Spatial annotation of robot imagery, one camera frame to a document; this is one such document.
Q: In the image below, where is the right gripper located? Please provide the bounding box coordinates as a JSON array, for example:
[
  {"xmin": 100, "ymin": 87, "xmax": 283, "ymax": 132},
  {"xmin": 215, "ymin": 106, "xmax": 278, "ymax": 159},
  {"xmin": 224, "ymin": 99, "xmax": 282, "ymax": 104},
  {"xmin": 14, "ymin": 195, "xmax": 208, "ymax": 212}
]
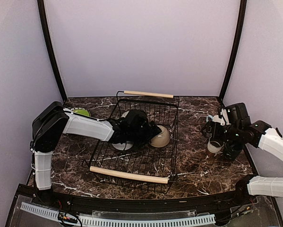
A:
[{"xmin": 202, "ymin": 121, "xmax": 241, "ymax": 143}]

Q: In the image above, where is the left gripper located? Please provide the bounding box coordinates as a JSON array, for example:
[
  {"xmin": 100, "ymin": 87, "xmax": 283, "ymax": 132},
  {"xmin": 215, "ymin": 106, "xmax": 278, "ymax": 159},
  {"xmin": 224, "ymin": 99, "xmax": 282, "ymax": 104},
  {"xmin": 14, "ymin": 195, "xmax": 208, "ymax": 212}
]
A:
[{"xmin": 128, "ymin": 121, "xmax": 161, "ymax": 149}]

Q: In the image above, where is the beige ceramic bowl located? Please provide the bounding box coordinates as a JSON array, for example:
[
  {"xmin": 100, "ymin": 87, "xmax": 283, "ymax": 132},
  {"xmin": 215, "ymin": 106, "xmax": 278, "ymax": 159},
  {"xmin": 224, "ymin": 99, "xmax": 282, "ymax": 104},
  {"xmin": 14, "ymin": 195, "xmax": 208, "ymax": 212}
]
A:
[{"xmin": 149, "ymin": 125, "xmax": 170, "ymax": 148}]

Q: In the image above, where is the dark green mug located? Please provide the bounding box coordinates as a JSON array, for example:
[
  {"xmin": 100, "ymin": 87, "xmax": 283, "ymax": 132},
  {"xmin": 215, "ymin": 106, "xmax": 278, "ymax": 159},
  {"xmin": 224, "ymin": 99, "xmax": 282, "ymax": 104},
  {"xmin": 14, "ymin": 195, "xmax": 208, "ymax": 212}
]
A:
[{"xmin": 223, "ymin": 142, "xmax": 244, "ymax": 160}]

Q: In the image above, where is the white cup brown band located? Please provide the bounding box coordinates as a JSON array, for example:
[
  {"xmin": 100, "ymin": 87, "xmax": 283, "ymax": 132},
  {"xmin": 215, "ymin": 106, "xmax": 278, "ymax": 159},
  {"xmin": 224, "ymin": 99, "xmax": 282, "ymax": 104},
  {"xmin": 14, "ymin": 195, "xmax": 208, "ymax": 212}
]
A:
[{"xmin": 206, "ymin": 137, "xmax": 225, "ymax": 157}]

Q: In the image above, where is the light blue faceted mug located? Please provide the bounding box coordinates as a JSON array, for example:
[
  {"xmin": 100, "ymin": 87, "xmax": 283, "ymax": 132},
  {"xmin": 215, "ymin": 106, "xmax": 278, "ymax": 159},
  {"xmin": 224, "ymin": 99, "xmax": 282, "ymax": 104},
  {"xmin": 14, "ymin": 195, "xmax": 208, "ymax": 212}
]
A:
[{"xmin": 206, "ymin": 115, "xmax": 213, "ymax": 122}]

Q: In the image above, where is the striped grey white bowl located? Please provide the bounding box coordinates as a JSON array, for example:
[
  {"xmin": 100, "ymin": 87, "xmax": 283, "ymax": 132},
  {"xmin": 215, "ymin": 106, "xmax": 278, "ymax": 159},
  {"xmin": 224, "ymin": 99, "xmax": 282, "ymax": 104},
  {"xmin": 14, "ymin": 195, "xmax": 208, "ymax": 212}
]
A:
[{"xmin": 121, "ymin": 111, "xmax": 129, "ymax": 118}]

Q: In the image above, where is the white ceramic bowl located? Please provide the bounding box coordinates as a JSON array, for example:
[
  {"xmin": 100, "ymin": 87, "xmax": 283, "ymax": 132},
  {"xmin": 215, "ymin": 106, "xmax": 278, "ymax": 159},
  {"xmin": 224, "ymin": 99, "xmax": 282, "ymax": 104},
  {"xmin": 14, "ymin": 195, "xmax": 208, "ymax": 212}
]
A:
[{"xmin": 112, "ymin": 141, "xmax": 134, "ymax": 151}]

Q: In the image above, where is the green plate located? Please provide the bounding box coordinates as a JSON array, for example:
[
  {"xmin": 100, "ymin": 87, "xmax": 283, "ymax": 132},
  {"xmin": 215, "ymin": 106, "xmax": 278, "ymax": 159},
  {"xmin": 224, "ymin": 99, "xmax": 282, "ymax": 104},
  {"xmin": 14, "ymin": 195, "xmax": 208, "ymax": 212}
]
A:
[{"xmin": 71, "ymin": 108, "xmax": 91, "ymax": 117}]

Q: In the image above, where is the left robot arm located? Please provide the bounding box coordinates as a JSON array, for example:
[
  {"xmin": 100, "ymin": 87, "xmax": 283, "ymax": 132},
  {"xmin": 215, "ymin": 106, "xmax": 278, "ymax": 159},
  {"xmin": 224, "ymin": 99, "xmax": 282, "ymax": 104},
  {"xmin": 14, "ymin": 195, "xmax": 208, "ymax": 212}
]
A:
[{"xmin": 30, "ymin": 101, "xmax": 162, "ymax": 206}]

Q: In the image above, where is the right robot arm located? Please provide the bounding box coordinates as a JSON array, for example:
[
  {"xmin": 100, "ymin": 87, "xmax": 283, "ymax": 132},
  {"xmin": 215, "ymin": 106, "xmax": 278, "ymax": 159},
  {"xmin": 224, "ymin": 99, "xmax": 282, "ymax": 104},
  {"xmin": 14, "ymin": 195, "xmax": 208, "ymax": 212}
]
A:
[{"xmin": 201, "ymin": 121, "xmax": 283, "ymax": 205}]

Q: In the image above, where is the black wire dish rack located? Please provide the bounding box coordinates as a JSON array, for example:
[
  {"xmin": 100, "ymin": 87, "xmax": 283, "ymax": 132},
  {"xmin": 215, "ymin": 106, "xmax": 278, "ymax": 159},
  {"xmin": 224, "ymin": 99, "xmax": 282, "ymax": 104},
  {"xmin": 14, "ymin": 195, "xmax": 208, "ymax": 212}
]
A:
[{"xmin": 83, "ymin": 96, "xmax": 180, "ymax": 193}]

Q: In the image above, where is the white slotted cable duct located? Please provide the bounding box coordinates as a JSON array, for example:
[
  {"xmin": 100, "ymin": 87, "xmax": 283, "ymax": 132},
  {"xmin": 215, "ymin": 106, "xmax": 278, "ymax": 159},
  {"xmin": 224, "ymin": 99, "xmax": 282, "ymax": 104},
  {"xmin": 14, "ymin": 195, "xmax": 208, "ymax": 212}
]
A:
[{"xmin": 20, "ymin": 202, "xmax": 216, "ymax": 227}]

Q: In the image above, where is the black front table rail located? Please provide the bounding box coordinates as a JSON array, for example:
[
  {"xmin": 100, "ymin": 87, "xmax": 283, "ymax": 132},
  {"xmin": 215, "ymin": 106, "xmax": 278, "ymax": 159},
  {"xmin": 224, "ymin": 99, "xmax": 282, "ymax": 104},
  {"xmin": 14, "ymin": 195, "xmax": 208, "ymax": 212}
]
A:
[{"xmin": 30, "ymin": 189, "xmax": 250, "ymax": 216}]

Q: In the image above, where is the black right frame post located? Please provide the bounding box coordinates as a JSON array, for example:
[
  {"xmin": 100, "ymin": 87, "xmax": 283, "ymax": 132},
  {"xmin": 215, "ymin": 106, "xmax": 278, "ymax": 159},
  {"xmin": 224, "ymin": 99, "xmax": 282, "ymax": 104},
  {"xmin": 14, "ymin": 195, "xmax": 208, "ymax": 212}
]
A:
[{"xmin": 218, "ymin": 0, "xmax": 247, "ymax": 104}]

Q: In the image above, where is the black frame post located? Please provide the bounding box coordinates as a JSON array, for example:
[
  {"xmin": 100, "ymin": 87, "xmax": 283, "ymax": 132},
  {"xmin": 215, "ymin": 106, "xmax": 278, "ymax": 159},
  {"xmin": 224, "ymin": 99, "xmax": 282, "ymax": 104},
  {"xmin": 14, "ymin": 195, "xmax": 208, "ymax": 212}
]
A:
[
  {"xmin": 37, "ymin": 0, "xmax": 68, "ymax": 102},
  {"xmin": 218, "ymin": 0, "xmax": 247, "ymax": 104}
]

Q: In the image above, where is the black left frame post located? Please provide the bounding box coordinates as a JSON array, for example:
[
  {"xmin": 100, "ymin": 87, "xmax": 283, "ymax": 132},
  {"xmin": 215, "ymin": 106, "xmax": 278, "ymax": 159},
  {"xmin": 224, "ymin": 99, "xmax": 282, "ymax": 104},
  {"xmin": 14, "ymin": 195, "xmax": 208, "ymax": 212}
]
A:
[{"xmin": 37, "ymin": 0, "xmax": 68, "ymax": 102}]

